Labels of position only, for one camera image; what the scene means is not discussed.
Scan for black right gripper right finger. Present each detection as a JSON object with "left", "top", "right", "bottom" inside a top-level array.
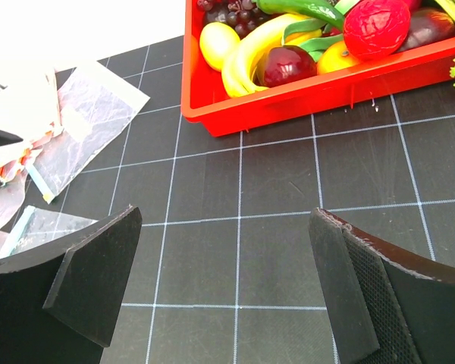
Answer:
[{"left": 309, "top": 208, "right": 455, "bottom": 363}]

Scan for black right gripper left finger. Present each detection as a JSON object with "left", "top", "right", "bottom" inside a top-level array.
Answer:
[{"left": 0, "top": 206, "right": 142, "bottom": 363}]

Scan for red textured fruit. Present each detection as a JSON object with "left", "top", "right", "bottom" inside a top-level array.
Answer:
[{"left": 343, "top": 0, "right": 411, "bottom": 61}]

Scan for orange zipper bag stack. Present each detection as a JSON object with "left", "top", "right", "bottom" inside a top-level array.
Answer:
[{"left": 0, "top": 68, "right": 63, "bottom": 252}]

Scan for red plastic bin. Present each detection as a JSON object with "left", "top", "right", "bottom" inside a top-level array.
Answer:
[{"left": 180, "top": 1, "right": 455, "bottom": 137}]

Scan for orange tangerine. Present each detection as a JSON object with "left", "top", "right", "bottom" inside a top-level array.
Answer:
[{"left": 317, "top": 41, "right": 361, "bottom": 74}]

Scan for dark red apple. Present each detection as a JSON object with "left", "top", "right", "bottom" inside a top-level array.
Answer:
[{"left": 256, "top": 45, "right": 317, "bottom": 88}]

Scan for yellow banana bunch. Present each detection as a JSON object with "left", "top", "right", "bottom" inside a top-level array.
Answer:
[{"left": 221, "top": 14, "right": 324, "bottom": 98}]

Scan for pink dragon fruit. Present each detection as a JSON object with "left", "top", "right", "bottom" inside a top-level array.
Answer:
[{"left": 396, "top": 8, "right": 455, "bottom": 52}]

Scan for yellow lemon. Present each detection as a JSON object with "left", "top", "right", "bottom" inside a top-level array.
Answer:
[{"left": 199, "top": 22, "right": 240, "bottom": 71}]

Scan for green chili pepper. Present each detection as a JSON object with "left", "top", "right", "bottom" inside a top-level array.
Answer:
[{"left": 255, "top": 0, "right": 344, "bottom": 30}]

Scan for dark purple grapes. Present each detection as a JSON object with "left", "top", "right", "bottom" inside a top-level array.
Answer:
[{"left": 194, "top": 0, "right": 272, "bottom": 39}]

